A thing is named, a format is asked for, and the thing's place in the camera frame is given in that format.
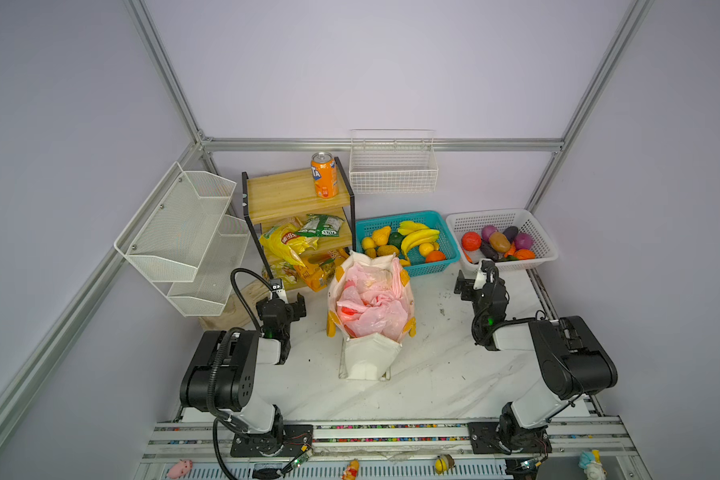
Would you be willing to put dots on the dark green round fruit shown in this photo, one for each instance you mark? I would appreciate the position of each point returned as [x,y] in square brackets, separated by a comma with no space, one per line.
[395,239]

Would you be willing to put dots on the white wire wall basket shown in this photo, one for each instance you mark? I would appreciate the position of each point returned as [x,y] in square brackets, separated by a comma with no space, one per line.
[392,161]

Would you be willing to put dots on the yellow pear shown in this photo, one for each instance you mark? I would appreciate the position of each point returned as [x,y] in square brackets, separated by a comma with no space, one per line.
[381,236]

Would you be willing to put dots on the teal plastic fruit basket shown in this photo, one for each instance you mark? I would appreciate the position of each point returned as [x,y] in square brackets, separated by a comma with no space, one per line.
[430,218]

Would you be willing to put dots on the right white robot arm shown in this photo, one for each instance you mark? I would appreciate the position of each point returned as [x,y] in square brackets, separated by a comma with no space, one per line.
[571,360]

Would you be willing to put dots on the red tomato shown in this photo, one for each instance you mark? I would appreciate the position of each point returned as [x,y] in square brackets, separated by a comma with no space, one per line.
[471,241]

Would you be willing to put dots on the dark purple eggplant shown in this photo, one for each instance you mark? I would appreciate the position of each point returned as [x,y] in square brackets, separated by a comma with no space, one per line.
[487,250]

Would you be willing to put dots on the wooden three-tier shelf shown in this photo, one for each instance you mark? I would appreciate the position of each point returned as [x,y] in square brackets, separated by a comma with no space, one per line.
[267,200]

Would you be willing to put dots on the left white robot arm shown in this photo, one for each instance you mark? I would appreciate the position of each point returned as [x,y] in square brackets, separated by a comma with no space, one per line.
[220,378]

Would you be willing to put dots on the aluminium rail base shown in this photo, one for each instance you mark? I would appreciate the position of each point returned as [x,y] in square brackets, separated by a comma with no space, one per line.
[584,445]

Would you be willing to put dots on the orange snack bag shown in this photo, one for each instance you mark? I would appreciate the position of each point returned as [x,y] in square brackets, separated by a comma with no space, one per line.
[317,269]

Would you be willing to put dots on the brown potato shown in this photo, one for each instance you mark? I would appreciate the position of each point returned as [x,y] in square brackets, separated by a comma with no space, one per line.
[499,242]

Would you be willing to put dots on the yellow banana bunch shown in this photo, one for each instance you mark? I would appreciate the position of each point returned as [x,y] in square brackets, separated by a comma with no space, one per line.
[414,234]

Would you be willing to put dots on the purple round vegetable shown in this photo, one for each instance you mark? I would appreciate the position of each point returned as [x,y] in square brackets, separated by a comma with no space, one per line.
[523,241]

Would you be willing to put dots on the green snack bag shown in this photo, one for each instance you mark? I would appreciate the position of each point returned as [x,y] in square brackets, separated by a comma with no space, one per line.
[321,226]

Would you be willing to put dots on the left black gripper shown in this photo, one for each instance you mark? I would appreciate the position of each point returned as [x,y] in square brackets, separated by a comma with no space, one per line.
[296,308]

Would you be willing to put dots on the white plastic vegetable basket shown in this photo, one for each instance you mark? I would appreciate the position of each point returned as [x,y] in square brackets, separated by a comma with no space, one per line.
[543,247]

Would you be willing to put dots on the orange fruit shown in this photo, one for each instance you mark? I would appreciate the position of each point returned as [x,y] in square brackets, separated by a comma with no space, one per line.
[435,256]

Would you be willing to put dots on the pink plastic grocery bag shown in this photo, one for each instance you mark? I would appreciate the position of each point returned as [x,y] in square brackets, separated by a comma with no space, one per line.
[374,300]

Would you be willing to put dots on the orange soda can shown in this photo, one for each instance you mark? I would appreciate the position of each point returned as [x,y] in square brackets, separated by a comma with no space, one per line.
[325,174]

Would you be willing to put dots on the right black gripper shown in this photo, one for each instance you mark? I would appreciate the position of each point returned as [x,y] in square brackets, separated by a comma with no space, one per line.
[465,286]

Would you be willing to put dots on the white canvas tote bag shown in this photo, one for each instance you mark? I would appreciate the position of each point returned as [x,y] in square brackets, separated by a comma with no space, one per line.
[367,358]

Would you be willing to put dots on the yellow chips bag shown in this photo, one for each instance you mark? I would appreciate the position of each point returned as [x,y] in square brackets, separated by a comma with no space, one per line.
[287,242]

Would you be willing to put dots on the white mesh two-tier rack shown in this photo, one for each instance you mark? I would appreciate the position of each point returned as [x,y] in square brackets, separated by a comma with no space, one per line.
[185,242]

